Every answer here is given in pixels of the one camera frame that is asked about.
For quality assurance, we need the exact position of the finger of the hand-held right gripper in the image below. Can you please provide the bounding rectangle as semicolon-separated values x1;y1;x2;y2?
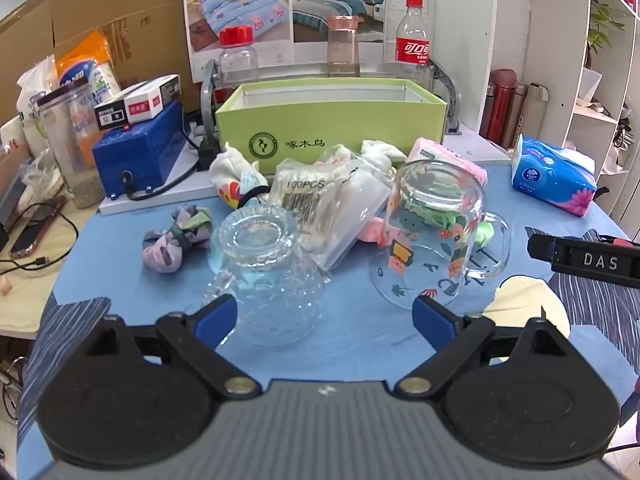
527;233;556;262

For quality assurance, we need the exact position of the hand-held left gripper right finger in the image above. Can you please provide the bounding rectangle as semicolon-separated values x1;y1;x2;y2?
393;295;576;401

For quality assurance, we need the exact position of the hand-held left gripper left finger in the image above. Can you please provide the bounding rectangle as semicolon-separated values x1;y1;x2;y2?
80;294;262;402

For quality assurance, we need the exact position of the white printed soft toy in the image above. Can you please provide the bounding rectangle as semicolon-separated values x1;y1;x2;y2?
209;142;271;210

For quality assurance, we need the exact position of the green cardboard box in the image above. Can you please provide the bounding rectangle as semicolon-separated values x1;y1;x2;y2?
215;78;448;173

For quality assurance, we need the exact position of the navy striped cloth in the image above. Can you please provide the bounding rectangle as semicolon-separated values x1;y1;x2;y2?
16;297;112;458
524;227;640;428

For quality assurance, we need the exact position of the cream cloth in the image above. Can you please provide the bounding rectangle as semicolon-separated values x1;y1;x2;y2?
484;276;572;361

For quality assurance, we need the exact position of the clear textured glass cup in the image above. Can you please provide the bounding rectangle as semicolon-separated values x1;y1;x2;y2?
202;206;326;347

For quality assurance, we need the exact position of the blue table mat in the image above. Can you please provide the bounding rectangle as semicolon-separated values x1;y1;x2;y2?
17;162;640;466

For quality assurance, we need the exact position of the blue tissue pack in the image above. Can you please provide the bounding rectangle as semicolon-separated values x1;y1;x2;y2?
510;135;599;217

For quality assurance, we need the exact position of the printed glass mug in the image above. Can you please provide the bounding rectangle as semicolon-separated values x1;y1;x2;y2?
369;159;511;309

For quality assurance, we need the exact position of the pink white plush toy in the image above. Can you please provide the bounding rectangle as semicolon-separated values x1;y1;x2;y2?
357;217;387;246

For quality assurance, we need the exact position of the pink tissue pack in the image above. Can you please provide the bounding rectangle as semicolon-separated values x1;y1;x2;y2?
406;137;489;187

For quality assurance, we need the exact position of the brown thermos bottle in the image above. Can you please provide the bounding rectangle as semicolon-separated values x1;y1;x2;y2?
501;82;529;149

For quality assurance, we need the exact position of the grey thermos bottle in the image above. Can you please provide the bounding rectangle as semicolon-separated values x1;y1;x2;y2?
520;82;549;142

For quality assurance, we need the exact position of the red thermos bottle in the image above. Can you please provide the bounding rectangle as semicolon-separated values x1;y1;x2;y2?
481;69;519;144

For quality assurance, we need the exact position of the clear zip bag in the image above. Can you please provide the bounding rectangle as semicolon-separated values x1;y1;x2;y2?
272;147;394;272

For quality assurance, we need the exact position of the black power plug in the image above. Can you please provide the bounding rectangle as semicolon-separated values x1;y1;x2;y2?
196;136;222;172

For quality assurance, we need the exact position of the white cloth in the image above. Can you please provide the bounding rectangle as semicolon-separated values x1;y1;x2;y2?
360;140;408;171

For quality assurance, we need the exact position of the grey metal arch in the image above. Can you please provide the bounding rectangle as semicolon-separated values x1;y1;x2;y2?
429;57;464;137
199;59;224;155

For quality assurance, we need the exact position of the blue device box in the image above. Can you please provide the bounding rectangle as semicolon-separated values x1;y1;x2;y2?
92;101;194;199

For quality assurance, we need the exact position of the smartphone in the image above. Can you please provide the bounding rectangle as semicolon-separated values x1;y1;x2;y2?
9;195;69;260

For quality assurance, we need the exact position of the clear plastic jar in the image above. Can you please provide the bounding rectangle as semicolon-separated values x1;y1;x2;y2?
31;82;104;209

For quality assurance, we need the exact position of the white shelf unit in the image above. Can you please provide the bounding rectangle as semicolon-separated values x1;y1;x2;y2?
435;0;640;223

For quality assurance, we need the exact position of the green potted plant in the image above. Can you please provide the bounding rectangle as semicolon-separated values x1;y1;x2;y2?
584;2;627;70

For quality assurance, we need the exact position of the white red carton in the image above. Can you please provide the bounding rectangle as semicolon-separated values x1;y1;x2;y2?
122;74;182;124

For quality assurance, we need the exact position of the red cap cola bottle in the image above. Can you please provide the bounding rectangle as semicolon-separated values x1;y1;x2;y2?
394;0;432;68

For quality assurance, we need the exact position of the red lid plastic jar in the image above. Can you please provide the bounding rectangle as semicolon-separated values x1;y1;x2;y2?
218;26;260;87

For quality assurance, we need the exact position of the white plastic bag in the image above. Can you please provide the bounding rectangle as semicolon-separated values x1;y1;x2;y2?
16;55;60;157

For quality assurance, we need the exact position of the orange blue package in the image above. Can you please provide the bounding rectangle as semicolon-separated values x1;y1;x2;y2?
55;30;124;107

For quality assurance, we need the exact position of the brown cardboard box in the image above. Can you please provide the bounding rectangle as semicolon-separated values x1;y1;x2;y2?
0;0;197;128

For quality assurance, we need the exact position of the black cable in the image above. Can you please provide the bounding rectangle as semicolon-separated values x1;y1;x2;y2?
0;200;81;277

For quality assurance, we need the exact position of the bedding wall poster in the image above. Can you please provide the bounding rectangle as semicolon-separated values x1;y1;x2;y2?
181;0;392;84

